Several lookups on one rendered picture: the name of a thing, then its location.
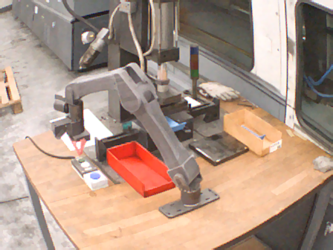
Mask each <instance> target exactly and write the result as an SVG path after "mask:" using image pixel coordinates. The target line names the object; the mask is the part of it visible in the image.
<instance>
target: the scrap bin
mask: <svg viewBox="0 0 333 250"><path fill-rule="evenodd" d="M106 158H107V159H108V164H109V166H110V167H111V168H112V169H113V170H114V171H115V172H116V173H117V174H118V175H119V176H120V177H121V178H122V179H124V180H125V181H126V182H127V183H129V184H130V185H131V186H132V187H133V188H134V189H135V190H136V191H137V192H138V193H139V194H140V195H141V196H142V197H143V198H146V197H148V196H153V195H157V194H159V193H163V192H164V191H167V190H170V189H173V188H175V186H176V185H175V183H174V182H173V181H172V180H171V178H170V177H169V175H168V174H167V171H168V167H167V166H166V165H165V164H164V163H163V162H162V161H159V160H158V159H157V158H156V157H154V156H153V154H151V153H150V152H149V151H148V150H146V149H145V148H144V147H142V146H141V145H140V144H138V143H137V142H136V141H131V142H129V143H126V144H121V145H119V146H116V147H112V148H109V149H107V150H106Z"/></svg>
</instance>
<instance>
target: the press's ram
mask: <svg viewBox="0 0 333 250"><path fill-rule="evenodd" d="M144 74H145V75H146V76H147V77H148V78H149V80H150V81H151V83H152V84H153V86H154V87H155V93H156V95H157V96H158V98H157V99H156V100H157V102H158V104H159V106H160V109H161V111H162V112H163V114H164V117H165V116H167V115H173V114H175V113H179V112H184V111H187V110H188V100H186V99H184V98H182V97H181V93H180V92H179V91H177V90H176V89H174V88H172V87H170V86H168V84H169V78H168V76H167V62H165V63H163V64H161V66H158V78H157V79H156V78H154V77H152V76H151V75H149V74H147V73H146V72H145V73H144Z"/></svg>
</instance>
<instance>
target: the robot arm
mask: <svg viewBox="0 0 333 250"><path fill-rule="evenodd" d="M129 72H130V73H129ZM109 89H116V90H117V92H118V94H119V97H120V101H121V103H122V106H123V108H124V109H126V110H127V111H129V112H130V113H131V114H133V113H134V114H135V116H136V118H137V119H140V122H141V123H142V124H143V125H144V126H145V128H146V131H147V132H148V133H149V135H150V137H152V139H153V141H154V142H155V144H156V146H157V148H158V149H159V151H160V152H161V154H162V156H163V157H164V160H165V163H166V166H167V167H168V171H167V174H168V175H169V177H170V178H171V180H172V181H173V182H174V183H175V185H176V186H177V187H178V188H179V190H180V191H181V195H180V198H179V199H178V200H175V201H174V202H171V203H168V204H166V205H161V206H159V207H158V210H159V211H160V212H161V213H162V214H163V215H165V216H166V217H167V218H168V219H173V218H176V217H179V216H180V215H182V214H185V213H187V212H190V211H194V210H196V209H199V208H201V207H204V206H205V205H209V204H210V203H212V202H214V201H216V200H218V199H220V195H219V194H218V193H216V192H215V191H214V190H213V189H211V188H206V189H204V190H201V184H199V183H200V182H202V181H203V177H202V175H201V174H200V168H199V165H198V164H197V162H196V160H195V159H194V157H193V155H191V156H190V154H189V153H188V151H187V150H186V149H185V148H184V147H182V145H181V144H180V142H179V141H178V138H177V137H176V135H175V133H174V132H173V131H172V129H171V127H170V126H169V124H168V123H167V120H166V118H165V117H164V114H163V112H162V111H161V109H160V106H159V104H158V102H157V100H156V99H157V98H158V96H157V95H156V93H155V87H154V86H153V84H152V83H151V81H150V80H149V78H148V77H147V76H146V75H145V74H144V72H143V71H142V70H141V68H140V67H139V66H138V64H137V63H130V64H129V65H127V66H126V67H123V68H118V69H115V70H114V71H107V72H103V73H101V74H95V75H90V76H81V77H78V78H77V79H76V80H74V81H72V82H70V83H69V84H67V86H66V87H65V91H63V90H60V91H59V92H57V93H56V94H55V95H54V96H55V100H54V109H55V110H56V111H58V112H61V113H66V114H68V113H69V115H66V116H65V118H61V119H59V120H56V121H52V122H51V131H52V132H53V135H54V136H55V137H56V139H57V140H58V139H60V138H61V137H62V136H63V135H64V134H65V133H66V135H67V136H68V138H69V140H70V141H71V144H72V145H73V147H74V149H75V150H76V151H77V155H79V156H81V155H82V153H83V150H84V148H85V144H86V142H87V141H90V140H91V133H90V132H89V131H88V130H87V129H86V128H85V121H84V111H83V107H84V102H83V100H80V99H81V98H82V97H84V96H86V95H88V94H92V93H93V92H102V91H108V90H109ZM79 142H80V151H79V150H78V148H77V143H79Z"/></svg>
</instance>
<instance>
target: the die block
mask: <svg viewBox="0 0 333 250"><path fill-rule="evenodd" d="M185 126H186V127H188V128H189V129H190V131H191V133H189V135H185V133H182V132H180V131H176V132H174V133H175V135H176V137H177V138H178V141H179V142H180V143H181V142H184V141H186V140H188V139H191V138H193V127H194V123H193V121H189V122H186V124H185ZM132 128H134V129H137V130H138V132H140V136H138V139H137V140H134V141H136V142H137V143H138V144H140V145H141V146H142V147H144V148H145V149H146V150H148V151H149V152H152V151H155V150H158V148H157V146H156V144H155V142H154V141H153V139H152V137H150V135H149V134H148V135H146V134H145V133H143V132H142V131H141V129H138V128H137V127H136V126H135V125H133V124H132Z"/></svg>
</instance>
